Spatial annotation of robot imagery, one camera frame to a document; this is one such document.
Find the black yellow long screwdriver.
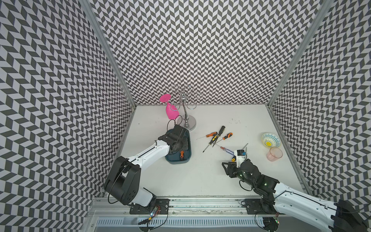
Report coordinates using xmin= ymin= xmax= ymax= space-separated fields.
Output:
xmin=212 ymin=126 xmax=225 ymax=147

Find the orange black short screwdriver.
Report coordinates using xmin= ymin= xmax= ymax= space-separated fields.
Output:
xmin=215 ymin=132 xmax=233 ymax=144

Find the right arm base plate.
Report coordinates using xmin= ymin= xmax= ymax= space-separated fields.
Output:
xmin=243 ymin=198 xmax=277 ymax=215

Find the small orange handle screwdriver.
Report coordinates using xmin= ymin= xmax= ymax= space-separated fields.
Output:
xmin=198 ymin=131 xmax=218 ymax=139

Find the pink transparent cup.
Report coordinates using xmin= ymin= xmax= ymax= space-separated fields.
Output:
xmin=267 ymin=147 xmax=283 ymax=162

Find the pink plastic wine glass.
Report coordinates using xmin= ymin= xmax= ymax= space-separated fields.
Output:
xmin=159 ymin=94 xmax=179 ymax=120

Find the chrome glass holder stand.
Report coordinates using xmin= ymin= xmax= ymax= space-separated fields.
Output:
xmin=170 ymin=85 xmax=202 ymax=131

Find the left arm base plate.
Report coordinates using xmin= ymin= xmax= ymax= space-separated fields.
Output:
xmin=129 ymin=198 xmax=170 ymax=215

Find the patterned ceramic bowl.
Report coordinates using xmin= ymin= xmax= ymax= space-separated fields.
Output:
xmin=261 ymin=132 xmax=282 ymax=148

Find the black yellow phillips screwdriver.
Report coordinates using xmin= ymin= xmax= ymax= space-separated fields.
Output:
xmin=203 ymin=135 xmax=218 ymax=152

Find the blue transparent handle screwdriver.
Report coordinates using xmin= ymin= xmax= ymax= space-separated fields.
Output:
xmin=219 ymin=146 xmax=234 ymax=156

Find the teal plastic storage box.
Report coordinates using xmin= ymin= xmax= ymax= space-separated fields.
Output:
xmin=165 ymin=130 xmax=192 ymax=164

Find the aluminium front rail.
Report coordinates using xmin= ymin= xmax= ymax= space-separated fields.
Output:
xmin=86 ymin=197 xmax=331 ymax=218

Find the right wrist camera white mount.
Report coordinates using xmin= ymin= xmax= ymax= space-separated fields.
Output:
xmin=234 ymin=149 xmax=247 ymax=168

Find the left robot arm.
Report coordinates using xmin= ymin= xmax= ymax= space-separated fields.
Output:
xmin=103 ymin=125 xmax=190 ymax=208

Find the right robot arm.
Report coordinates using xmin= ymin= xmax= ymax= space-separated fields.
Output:
xmin=222 ymin=159 xmax=369 ymax=232

